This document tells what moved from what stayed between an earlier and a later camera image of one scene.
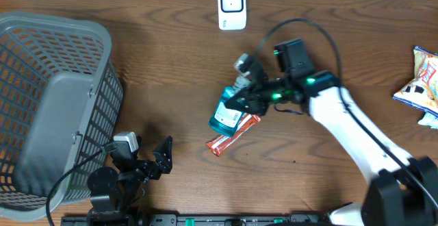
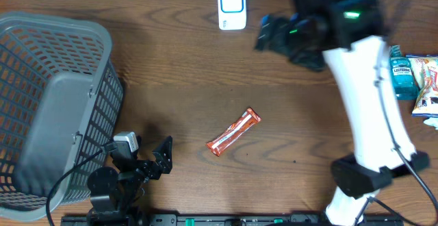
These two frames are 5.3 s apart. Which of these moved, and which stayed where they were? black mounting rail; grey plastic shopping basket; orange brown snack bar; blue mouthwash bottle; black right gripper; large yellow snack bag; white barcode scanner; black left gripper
Moved: blue mouthwash bottle; large yellow snack bag; black right gripper
Stayed: orange brown snack bar; white barcode scanner; black mounting rail; grey plastic shopping basket; black left gripper
